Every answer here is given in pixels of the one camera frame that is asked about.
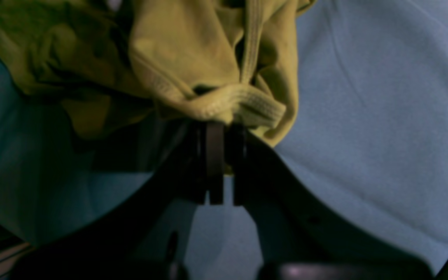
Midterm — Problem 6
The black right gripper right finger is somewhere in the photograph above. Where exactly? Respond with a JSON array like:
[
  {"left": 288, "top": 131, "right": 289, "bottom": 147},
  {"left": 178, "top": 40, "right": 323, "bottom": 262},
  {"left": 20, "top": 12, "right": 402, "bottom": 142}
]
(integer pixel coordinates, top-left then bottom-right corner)
[{"left": 208, "top": 122, "right": 432, "bottom": 280}]

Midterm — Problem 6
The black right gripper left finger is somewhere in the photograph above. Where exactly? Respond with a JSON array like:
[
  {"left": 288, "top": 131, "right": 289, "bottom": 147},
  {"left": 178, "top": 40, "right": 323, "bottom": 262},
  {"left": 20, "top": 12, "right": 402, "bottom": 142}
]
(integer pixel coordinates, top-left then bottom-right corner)
[{"left": 10, "top": 122, "right": 207, "bottom": 280}]

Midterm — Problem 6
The blue table cloth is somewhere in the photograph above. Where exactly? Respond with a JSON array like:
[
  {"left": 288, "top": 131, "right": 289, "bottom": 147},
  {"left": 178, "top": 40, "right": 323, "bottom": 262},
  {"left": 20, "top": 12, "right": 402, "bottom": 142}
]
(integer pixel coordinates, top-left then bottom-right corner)
[{"left": 0, "top": 0, "right": 448, "bottom": 272}]

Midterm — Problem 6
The olive green t-shirt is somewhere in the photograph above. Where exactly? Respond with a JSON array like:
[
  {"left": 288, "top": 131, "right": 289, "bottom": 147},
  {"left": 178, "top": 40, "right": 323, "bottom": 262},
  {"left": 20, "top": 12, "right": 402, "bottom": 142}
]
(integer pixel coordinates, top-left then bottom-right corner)
[{"left": 0, "top": 0, "right": 315, "bottom": 146}]

